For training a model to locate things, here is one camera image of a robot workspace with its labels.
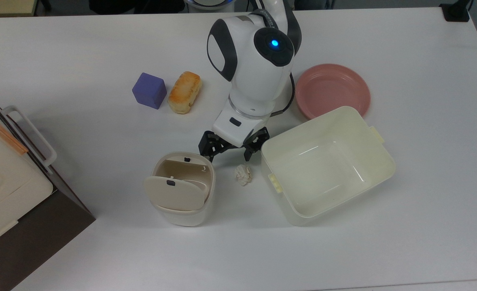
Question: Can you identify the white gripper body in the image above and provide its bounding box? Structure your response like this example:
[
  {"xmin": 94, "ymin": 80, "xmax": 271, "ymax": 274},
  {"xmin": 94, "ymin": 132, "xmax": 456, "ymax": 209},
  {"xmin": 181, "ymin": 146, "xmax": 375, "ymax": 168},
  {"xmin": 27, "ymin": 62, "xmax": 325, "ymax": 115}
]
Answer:
[{"xmin": 212, "ymin": 107, "xmax": 272, "ymax": 148}]

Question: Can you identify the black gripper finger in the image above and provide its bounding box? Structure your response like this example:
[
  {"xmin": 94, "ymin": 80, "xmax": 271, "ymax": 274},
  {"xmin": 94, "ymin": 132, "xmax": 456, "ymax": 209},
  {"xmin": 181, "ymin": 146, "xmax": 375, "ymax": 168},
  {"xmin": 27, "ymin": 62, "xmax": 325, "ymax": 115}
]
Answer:
[
  {"xmin": 198, "ymin": 130, "xmax": 228, "ymax": 163},
  {"xmin": 244, "ymin": 126, "xmax": 271, "ymax": 161}
]

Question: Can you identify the white paper ball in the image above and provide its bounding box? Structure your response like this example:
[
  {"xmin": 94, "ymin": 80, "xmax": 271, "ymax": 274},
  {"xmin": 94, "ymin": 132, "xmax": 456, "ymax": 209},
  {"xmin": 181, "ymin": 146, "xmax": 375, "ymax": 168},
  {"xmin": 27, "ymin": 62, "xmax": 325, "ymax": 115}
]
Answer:
[{"xmin": 234, "ymin": 163, "xmax": 253, "ymax": 187}]

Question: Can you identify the white plastic storage box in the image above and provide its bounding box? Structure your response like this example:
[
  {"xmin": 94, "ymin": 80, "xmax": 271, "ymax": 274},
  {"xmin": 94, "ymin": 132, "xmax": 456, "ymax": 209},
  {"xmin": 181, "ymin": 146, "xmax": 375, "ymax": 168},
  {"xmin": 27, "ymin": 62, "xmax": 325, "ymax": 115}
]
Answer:
[{"xmin": 260, "ymin": 105, "xmax": 397, "ymax": 227}]

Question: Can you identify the beige trash can with lid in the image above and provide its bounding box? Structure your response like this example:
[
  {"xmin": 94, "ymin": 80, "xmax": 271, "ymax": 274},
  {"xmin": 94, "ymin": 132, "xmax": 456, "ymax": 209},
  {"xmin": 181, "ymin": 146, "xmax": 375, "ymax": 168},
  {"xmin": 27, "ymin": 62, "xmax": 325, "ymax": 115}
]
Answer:
[{"xmin": 143, "ymin": 151, "xmax": 217, "ymax": 227}]

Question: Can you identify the toasted bread loaf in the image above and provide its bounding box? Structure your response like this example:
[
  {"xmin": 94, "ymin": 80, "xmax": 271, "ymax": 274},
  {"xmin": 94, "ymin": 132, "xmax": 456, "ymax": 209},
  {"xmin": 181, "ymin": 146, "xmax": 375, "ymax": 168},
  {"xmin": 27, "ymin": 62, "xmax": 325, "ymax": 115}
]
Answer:
[{"xmin": 167, "ymin": 71, "xmax": 203, "ymax": 115}]

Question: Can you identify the purple cube block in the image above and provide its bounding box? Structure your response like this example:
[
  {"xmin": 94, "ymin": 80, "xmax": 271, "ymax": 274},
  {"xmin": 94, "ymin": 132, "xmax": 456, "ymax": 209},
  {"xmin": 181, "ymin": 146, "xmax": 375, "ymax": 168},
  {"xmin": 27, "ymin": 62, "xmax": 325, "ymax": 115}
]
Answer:
[{"xmin": 131, "ymin": 72, "xmax": 168, "ymax": 110}]

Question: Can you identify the pink plastic plate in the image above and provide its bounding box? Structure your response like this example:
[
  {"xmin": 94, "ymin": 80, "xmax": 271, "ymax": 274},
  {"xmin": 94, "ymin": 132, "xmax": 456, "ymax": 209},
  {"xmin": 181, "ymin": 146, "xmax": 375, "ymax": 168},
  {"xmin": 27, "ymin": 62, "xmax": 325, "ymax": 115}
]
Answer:
[{"xmin": 295, "ymin": 63, "xmax": 372, "ymax": 121}]

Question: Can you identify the dark brown crate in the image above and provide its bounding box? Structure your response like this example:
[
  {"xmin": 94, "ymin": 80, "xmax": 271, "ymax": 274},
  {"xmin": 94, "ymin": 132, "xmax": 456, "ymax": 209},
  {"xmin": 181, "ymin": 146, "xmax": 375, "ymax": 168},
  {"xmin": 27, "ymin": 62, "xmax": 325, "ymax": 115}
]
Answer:
[{"xmin": 0, "ymin": 88, "xmax": 97, "ymax": 291}]

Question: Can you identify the black table clamp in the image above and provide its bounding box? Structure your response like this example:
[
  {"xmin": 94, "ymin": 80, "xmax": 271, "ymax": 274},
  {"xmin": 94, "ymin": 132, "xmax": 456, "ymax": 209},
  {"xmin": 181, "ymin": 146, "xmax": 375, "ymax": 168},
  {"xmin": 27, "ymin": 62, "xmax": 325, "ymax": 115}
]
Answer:
[{"xmin": 440, "ymin": 2, "xmax": 472, "ymax": 23}]

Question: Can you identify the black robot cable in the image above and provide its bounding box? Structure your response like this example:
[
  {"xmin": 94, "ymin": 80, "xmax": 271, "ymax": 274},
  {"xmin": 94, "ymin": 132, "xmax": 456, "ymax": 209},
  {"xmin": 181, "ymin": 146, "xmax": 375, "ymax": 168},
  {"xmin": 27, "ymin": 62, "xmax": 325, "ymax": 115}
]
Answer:
[{"xmin": 270, "ymin": 72, "xmax": 296, "ymax": 117}]

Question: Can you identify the cream cabinet with copper handle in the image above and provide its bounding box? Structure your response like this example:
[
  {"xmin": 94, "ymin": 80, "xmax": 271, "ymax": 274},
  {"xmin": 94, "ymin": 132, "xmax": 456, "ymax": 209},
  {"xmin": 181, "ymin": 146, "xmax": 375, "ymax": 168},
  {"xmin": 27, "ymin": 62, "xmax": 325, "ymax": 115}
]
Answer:
[{"xmin": 0, "ymin": 94, "xmax": 57, "ymax": 252}]

